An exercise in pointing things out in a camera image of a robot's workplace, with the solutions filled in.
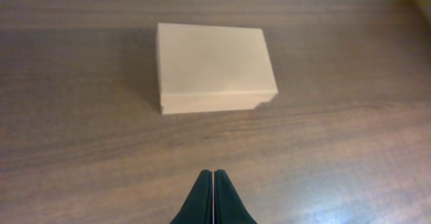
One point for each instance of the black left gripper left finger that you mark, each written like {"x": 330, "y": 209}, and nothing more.
{"x": 197, "y": 208}

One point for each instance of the cardboard box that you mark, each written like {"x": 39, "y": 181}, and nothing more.
{"x": 212, "y": 68}

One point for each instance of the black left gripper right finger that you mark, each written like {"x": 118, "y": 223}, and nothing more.
{"x": 228, "y": 207}

